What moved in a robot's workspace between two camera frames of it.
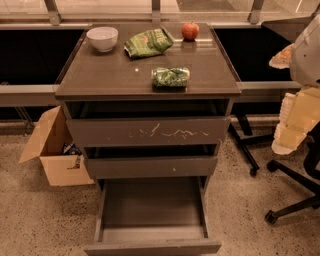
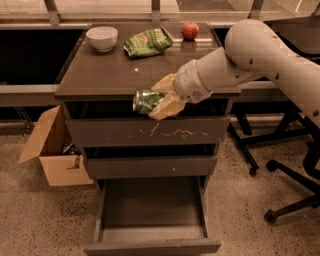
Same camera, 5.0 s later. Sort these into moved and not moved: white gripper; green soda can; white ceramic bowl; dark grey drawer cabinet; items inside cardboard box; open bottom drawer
Moved: green soda can; white gripper
Not moved: dark grey drawer cabinet; items inside cardboard box; open bottom drawer; white ceramic bowl
